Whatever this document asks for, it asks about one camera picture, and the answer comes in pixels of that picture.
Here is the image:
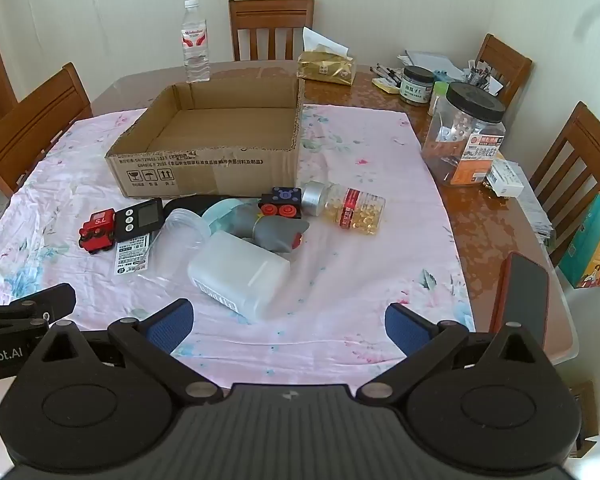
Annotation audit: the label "black digital timer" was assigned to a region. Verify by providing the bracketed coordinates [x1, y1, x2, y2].
[112, 197, 165, 242]

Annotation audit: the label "colourful paper bag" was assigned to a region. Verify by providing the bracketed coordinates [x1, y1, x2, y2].
[559, 192, 600, 289]

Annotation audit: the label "phone in red case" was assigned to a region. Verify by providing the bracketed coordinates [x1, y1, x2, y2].
[490, 251, 551, 351]

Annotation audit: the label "pile of white papers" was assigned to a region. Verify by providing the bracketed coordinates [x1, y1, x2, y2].
[397, 50, 465, 82]

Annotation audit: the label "pink floral cloth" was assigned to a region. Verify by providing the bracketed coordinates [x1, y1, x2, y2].
[0, 104, 477, 392]

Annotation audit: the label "silver cap capsule bottle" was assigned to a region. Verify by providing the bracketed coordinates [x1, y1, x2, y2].
[301, 180, 386, 236]

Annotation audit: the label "teal round container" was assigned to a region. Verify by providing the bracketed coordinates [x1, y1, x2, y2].
[201, 198, 251, 237]

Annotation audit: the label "small jar dark lid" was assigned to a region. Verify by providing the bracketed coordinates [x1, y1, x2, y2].
[399, 65, 436, 106]

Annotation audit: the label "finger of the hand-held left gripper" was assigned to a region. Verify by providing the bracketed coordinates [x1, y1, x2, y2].
[0, 283, 77, 336]

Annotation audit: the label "clear pen holder jar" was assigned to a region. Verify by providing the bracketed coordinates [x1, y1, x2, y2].
[464, 59, 493, 96]

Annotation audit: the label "red toy train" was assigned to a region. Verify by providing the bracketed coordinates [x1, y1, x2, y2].
[78, 208, 117, 254]

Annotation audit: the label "clear plastic water bottle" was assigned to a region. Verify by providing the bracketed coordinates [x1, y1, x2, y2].
[181, 0, 211, 83]

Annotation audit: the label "large clear jar black lid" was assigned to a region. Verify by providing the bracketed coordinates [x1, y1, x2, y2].
[421, 81, 508, 187]

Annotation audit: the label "white medicine box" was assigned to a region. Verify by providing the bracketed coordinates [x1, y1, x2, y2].
[485, 157, 526, 198]

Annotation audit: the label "cardboard box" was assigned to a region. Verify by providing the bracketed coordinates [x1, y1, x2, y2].
[105, 78, 306, 199]

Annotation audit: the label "black and white label card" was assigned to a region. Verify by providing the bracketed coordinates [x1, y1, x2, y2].
[115, 237, 153, 277]

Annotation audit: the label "gold tissue box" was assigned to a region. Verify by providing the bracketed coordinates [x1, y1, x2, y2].
[297, 26, 356, 86]

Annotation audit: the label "black toy car red wheels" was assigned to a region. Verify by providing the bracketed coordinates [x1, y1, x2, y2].
[258, 186, 303, 219]

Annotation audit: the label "grey shark toy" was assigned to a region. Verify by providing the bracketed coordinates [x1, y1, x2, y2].
[232, 205, 311, 256]

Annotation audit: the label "clear plastic cup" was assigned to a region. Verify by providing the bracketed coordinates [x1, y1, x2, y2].
[145, 208, 208, 281]

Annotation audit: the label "white plastic container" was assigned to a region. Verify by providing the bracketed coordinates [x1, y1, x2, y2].
[187, 230, 292, 323]

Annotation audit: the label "green lid bottle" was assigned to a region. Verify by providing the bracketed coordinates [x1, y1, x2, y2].
[428, 81, 451, 116]

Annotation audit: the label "stack of white leaflets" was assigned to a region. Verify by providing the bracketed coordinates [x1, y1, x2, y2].
[500, 160, 557, 247]

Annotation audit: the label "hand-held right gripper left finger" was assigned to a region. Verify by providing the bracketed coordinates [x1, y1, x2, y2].
[36, 298, 225, 406]

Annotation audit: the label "yellow notepad with pens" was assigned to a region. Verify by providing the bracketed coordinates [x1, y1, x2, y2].
[372, 62, 406, 94]

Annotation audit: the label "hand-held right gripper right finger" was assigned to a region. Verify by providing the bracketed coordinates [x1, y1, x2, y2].
[356, 303, 548, 405]

